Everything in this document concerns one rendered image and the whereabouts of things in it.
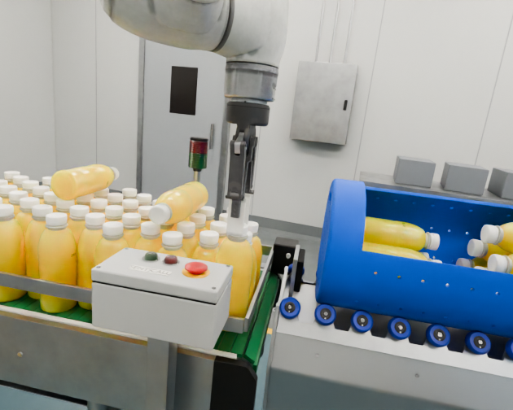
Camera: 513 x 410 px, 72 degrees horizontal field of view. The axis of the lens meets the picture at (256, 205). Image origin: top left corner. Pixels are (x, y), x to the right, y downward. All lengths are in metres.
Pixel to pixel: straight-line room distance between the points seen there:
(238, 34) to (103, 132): 4.81
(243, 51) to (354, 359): 0.63
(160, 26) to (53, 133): 5.36
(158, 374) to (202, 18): 0.56
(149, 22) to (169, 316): 0.41
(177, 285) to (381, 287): 0.39
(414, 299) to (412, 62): 3.58
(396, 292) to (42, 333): 0.71
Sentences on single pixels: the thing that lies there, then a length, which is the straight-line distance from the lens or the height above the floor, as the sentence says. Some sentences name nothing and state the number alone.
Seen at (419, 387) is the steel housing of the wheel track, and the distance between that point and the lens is 0.86.
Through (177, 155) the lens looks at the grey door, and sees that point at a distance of 4.67.
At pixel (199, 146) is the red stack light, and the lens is 1.19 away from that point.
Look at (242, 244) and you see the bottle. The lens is 0.66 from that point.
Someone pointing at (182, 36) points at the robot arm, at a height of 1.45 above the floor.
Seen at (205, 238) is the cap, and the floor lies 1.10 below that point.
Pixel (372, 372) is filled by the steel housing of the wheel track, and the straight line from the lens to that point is 0.84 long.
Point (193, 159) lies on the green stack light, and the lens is 1.20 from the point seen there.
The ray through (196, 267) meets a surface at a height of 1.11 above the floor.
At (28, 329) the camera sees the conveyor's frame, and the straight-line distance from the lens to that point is 0.90.
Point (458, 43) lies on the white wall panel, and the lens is 4.27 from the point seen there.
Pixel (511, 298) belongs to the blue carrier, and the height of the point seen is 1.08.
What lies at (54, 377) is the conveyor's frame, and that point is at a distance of 0.93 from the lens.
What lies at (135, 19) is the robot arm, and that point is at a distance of 0.53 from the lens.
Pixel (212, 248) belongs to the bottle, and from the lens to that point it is 0.73.
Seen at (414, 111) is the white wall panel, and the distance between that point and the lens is 4.14.
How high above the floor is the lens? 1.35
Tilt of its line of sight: 14 degrees down
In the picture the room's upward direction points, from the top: 6 degrees clockwise
